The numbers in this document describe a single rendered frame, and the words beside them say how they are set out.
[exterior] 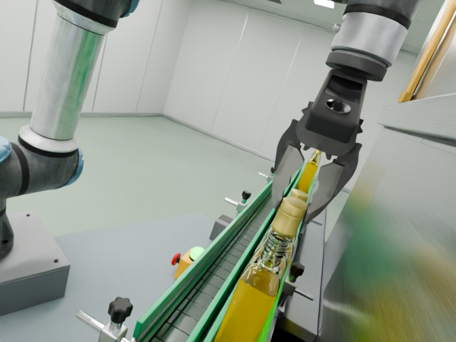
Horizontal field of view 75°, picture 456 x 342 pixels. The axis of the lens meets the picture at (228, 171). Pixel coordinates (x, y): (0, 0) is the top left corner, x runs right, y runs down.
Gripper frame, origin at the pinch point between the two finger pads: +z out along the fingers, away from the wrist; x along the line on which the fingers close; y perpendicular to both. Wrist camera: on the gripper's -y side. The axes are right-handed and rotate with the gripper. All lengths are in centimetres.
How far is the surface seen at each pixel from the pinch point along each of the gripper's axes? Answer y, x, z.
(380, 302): -6.6, -12.3, 3.3
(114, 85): 400, 363, 63
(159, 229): 47, 40, 43
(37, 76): 255, 362, 64
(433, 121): 11.4, -12.9, -17.0
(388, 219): 4.8, -12.2, -2.7
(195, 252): 30.3, 19.4, 33.3
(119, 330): -11.2, 13.8, 21.6
